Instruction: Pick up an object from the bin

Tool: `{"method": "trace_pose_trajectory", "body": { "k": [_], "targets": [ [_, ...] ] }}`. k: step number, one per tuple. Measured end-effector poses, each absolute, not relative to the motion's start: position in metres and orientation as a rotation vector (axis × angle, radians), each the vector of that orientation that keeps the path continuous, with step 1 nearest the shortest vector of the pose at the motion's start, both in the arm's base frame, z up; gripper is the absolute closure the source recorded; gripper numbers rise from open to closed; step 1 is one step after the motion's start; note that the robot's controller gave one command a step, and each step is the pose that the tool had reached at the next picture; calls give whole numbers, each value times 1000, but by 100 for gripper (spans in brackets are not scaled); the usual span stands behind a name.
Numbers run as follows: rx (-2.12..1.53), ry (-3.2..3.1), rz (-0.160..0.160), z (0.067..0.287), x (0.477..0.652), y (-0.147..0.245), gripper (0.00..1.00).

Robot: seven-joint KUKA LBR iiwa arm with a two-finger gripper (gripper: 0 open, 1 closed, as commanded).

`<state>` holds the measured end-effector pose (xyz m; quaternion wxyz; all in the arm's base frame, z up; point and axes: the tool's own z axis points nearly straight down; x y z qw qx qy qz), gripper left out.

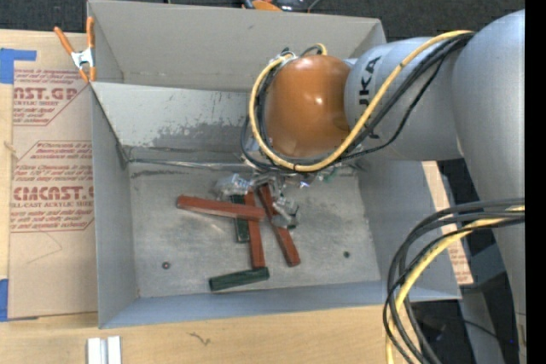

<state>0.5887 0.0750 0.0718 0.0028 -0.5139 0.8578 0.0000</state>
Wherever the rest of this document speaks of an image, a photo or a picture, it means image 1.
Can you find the grey metal bin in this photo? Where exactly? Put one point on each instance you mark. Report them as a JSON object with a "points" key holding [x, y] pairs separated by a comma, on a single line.
{"points": [[192, 243]]}

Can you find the red-brown flat block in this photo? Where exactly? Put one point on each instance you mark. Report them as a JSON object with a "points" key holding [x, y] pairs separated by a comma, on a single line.
{"points": [[256, 243], [288, 245], [213, 206]]}

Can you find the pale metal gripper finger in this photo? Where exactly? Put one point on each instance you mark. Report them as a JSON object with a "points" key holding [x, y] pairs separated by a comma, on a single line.
{"points": [[285, 212], [232, 185]]}

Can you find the brown cardboard board, red print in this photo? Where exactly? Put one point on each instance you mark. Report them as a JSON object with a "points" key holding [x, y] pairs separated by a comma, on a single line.
{"points": [[51, 260]]}

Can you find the dark green flat block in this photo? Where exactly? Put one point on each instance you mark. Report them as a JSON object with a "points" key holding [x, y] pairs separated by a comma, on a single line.
{"points": [[242, 231], [239, 279]]}

